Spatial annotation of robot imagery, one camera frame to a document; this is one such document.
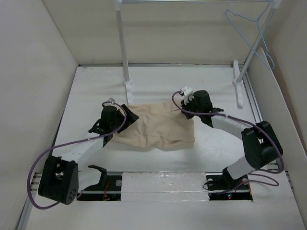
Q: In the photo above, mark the white clothes rack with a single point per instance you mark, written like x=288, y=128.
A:
x=238, y=74

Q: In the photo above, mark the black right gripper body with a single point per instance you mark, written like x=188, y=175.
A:
x=190, y=106

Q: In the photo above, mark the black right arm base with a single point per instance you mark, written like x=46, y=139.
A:
x=220, y=189

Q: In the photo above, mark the beige trousers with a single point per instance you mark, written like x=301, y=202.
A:
x=160, y=125

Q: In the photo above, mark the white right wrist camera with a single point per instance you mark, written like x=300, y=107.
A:
x=187, y=93

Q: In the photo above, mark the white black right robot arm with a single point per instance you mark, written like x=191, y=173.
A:
x=260, y=143

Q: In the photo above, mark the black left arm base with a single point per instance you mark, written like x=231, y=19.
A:
x=110, y=190

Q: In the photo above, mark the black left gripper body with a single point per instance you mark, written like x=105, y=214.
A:
x=119, y=120

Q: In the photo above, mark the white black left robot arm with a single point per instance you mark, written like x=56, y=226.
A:
x=62, y=177

